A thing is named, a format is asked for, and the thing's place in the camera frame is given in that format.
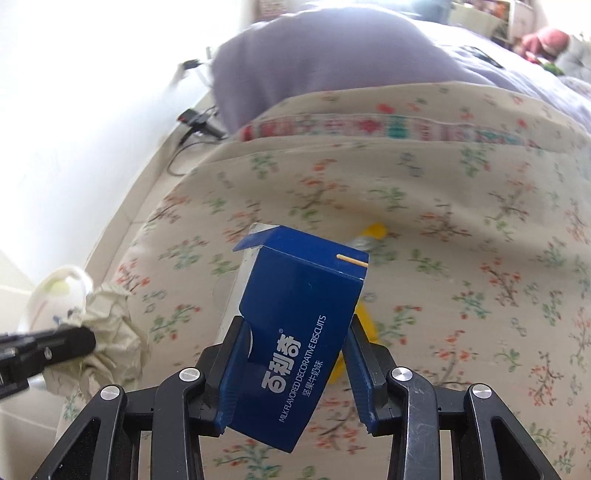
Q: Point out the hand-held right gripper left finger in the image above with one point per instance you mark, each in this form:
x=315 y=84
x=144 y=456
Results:
x=233 y=369

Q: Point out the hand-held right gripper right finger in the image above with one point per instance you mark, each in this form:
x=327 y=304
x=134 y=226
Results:
x=359 y=374

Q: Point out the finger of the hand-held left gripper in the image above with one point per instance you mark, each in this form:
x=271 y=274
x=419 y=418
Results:
x=60 y=346
x=14 y=383

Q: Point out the beige paper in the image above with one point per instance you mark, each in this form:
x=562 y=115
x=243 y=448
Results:
x=111 y=332

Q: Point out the white trash bin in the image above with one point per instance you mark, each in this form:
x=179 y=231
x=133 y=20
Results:
x=53 y=286

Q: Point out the blue biscuit box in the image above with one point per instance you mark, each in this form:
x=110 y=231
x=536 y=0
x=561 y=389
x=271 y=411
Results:
x=295 y=332

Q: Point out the yellow plastic wrapper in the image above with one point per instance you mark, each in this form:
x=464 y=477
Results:
x=364 y=323

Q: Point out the floral blanket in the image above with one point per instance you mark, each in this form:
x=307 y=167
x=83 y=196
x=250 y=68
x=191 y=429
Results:
x=461 y=230

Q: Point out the black floor device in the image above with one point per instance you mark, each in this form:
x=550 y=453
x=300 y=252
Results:
x=198 y=122

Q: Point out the black power adapter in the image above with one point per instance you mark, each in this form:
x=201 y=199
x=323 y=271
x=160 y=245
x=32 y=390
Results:
x=190 y=64

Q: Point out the purple pillow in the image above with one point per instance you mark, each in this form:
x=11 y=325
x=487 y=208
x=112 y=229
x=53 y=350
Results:
x=323 y=64

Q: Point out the black flat object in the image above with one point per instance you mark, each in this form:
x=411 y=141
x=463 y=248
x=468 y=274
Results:
x=482 y=56

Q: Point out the lavender bed sheet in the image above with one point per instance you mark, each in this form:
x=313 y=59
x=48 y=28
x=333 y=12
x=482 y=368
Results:
x=545 y=87

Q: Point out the white bookshelf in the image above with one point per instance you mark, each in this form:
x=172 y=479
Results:
x=494 y=21

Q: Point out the pink plush toy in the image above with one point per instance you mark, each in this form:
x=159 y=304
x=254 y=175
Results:
x=545 y=41

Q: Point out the grey pillow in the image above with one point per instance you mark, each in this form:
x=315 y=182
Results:
x=577 y=53

